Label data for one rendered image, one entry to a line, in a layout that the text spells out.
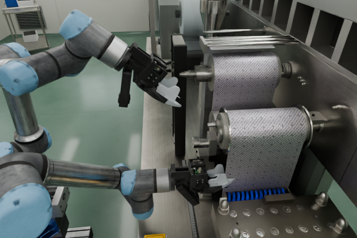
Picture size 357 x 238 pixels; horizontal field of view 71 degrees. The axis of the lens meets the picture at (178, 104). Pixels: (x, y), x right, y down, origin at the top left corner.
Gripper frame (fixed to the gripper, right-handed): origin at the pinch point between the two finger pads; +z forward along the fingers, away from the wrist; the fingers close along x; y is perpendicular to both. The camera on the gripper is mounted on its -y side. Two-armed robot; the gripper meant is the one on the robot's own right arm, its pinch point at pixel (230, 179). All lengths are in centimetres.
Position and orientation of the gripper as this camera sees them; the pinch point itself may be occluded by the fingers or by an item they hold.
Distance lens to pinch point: 88.7
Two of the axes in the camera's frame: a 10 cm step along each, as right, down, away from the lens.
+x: -0.9, -5.3, 8.5
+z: 10.0, -0.5, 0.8
